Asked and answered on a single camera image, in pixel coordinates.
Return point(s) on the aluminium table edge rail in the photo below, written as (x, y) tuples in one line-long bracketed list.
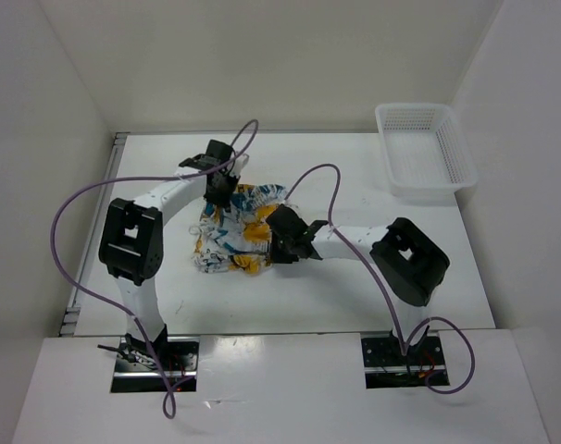
[(73, 309)]

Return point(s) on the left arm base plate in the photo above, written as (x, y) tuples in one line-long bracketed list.
[(136, 373)]

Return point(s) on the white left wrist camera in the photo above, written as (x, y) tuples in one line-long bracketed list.
[(237, 166)]

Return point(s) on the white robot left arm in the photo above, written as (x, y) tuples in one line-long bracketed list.
[(132, 242)]

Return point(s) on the white plastic mesh basket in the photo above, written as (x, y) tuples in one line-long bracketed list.
[(425, 153)]

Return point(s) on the patterned white yellow teal shorts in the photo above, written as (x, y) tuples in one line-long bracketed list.
[(237, 238)]

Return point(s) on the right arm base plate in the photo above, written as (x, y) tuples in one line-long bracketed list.
[(386, 368)]

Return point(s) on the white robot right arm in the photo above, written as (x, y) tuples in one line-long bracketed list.
[(405, 263)]

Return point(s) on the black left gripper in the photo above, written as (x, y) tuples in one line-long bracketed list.
[(224, 200)]

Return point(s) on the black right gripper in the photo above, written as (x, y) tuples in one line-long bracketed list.
[(277, 255)]

